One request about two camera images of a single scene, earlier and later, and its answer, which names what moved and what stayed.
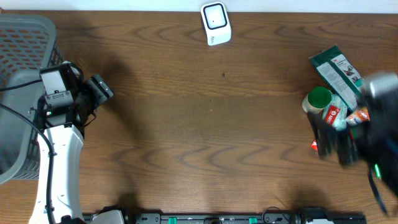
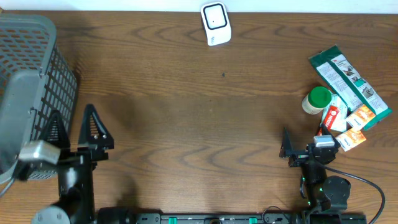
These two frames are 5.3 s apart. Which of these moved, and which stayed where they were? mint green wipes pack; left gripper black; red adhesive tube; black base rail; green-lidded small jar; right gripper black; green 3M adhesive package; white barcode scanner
Moved: left gripper black; right gripper black; red adhesive tube
Stayed: green 3M adhesive package; white barcode scanner; green-lidded small jar; mint green wipes pack; black base rail
